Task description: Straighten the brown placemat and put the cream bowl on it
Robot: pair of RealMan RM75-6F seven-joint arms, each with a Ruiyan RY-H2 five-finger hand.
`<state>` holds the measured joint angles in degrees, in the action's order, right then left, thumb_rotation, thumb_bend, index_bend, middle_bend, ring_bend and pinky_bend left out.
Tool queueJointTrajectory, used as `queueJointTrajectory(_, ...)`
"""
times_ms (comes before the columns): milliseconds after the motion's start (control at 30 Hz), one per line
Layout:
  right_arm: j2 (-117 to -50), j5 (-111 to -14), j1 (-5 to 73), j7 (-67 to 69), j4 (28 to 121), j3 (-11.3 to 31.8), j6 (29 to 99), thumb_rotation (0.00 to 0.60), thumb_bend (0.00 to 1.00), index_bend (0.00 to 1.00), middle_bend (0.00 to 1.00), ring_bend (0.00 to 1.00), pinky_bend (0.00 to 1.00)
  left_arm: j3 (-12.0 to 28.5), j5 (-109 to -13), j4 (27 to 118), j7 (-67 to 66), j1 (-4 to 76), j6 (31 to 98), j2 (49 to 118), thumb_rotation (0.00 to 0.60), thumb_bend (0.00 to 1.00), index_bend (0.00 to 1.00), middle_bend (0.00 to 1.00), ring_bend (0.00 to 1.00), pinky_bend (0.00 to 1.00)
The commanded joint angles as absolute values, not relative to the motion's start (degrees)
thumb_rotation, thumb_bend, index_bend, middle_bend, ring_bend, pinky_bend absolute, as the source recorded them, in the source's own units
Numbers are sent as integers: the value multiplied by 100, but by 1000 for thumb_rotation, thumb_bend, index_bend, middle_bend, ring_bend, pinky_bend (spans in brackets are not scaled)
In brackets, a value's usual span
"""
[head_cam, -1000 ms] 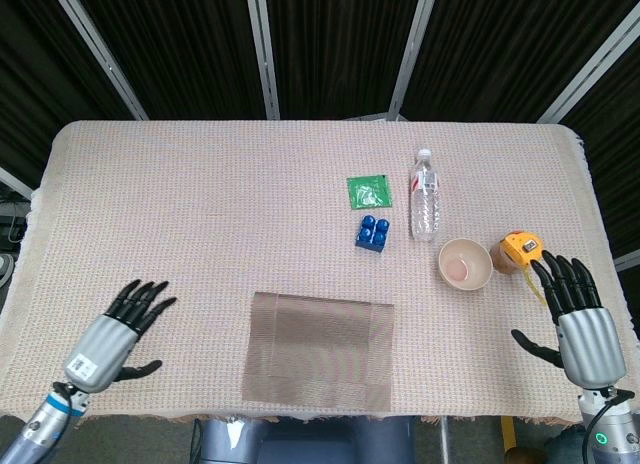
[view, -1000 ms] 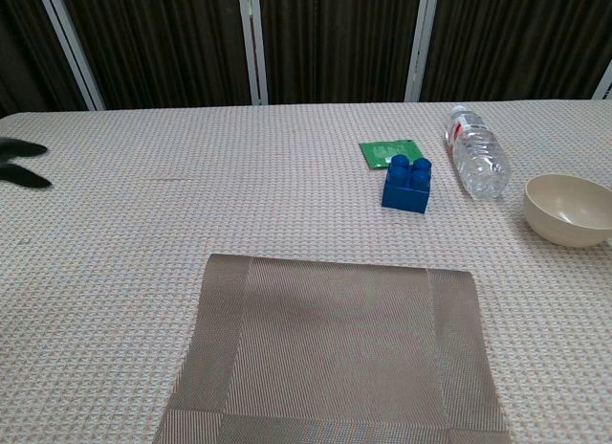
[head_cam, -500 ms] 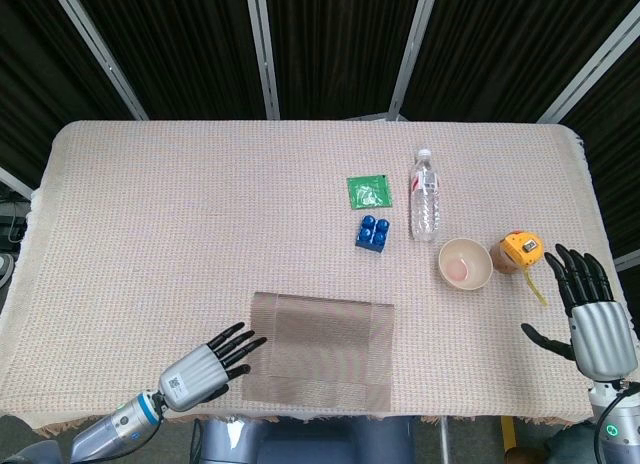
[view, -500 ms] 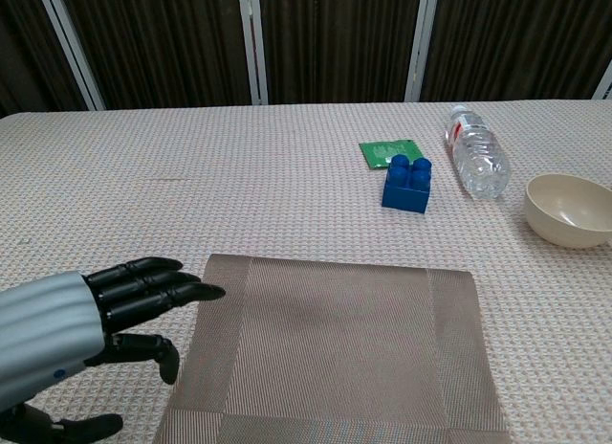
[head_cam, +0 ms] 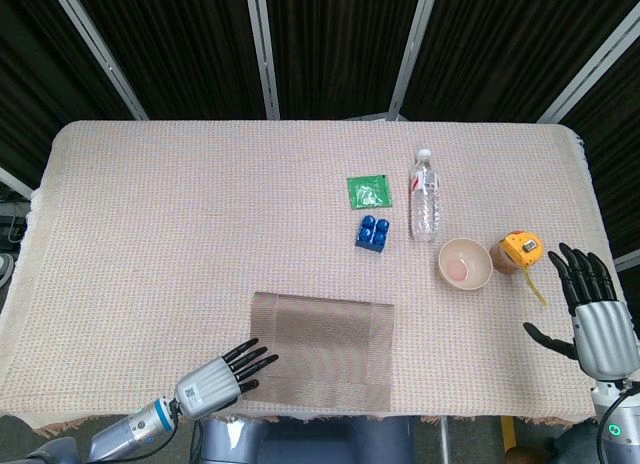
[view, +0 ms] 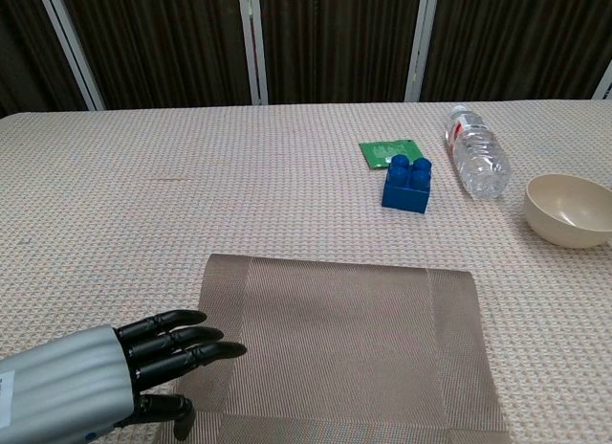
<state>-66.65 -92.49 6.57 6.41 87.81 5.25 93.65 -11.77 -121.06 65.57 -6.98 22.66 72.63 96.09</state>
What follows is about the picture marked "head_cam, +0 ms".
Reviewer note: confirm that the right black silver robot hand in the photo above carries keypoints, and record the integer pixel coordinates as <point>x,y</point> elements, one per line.
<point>607,339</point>

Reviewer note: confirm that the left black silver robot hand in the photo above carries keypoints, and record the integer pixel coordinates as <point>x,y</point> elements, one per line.
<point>207,386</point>

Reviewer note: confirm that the brown woven placemat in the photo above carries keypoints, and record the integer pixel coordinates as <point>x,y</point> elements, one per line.
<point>325,349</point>

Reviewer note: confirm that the light brown bowl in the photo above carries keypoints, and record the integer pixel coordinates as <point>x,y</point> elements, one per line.
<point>465,264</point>

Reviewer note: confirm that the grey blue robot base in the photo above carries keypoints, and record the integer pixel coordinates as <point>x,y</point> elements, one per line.
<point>300,444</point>

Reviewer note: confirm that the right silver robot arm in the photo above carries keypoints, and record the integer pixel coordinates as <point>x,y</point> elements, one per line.
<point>617,434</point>

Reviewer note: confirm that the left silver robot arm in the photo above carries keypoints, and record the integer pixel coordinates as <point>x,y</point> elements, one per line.
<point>135,429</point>

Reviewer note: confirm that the yellow tape measure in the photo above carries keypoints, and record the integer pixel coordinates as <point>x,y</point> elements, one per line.
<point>522,249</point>

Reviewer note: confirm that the beige woven tablecloth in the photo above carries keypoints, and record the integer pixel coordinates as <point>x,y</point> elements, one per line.
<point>175,209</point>

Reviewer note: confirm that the metal table leg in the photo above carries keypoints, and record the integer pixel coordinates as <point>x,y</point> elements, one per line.
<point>446,441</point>

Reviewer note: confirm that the blue toy building brick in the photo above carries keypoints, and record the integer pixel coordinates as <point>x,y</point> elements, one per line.
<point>372,236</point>

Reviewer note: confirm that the clear plastic water bottle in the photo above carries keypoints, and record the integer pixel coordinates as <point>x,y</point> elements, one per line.
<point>425,209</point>

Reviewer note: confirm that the green foil sachet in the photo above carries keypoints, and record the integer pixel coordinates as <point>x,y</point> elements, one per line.
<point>370,191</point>

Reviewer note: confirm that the black pleated curtain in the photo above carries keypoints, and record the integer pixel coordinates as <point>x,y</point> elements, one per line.
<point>190,44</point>

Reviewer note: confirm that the silver aluminium frame post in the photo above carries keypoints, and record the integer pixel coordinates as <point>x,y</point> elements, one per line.
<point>263,54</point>
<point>595,66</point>
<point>15,182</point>
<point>101,54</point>
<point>413,54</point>
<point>629,262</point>

